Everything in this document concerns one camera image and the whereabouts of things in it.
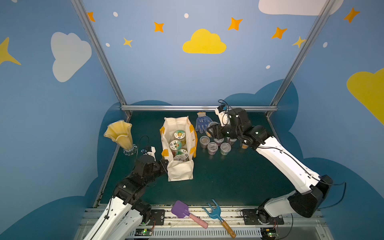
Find seed jar pink seeds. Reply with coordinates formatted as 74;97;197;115
227;138;237;146

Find seed jar brown seeds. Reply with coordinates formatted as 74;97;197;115
199;136;211;149

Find seed jar purple seeds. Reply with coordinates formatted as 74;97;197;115
214;138;225;146

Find carrot label seed can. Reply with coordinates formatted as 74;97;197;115
169;140;183;156

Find sunflower label seed can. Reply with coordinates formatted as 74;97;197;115
174;130;186;146

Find white canvas bag yellow handles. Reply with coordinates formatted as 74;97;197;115
160;117;198;182

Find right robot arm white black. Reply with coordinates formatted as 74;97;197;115
207;124;333;225

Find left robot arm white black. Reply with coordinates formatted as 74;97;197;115
85;155;169;240

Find blue white work glove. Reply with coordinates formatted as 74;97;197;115
195;112;213;134

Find yellow ruffled vase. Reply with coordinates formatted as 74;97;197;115
104;120;134;151

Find left circuit board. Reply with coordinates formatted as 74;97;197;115
135;229;153;237

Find circuit board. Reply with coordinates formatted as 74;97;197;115
135;229;153;237
261;228;279;240

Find right circuit board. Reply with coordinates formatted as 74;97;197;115
261;228;279;240

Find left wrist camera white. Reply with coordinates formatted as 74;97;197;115
145;146;156;161

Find large purple shovel pink handle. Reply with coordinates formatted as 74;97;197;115
171;201;209;229

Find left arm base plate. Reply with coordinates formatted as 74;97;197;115
142;209;166;226

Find aluminium back rail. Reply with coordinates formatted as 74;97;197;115
121;105;278;112

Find teal garden fork wooden handle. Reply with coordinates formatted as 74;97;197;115
203;199;237;239

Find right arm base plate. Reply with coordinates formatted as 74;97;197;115
240;209;285;225

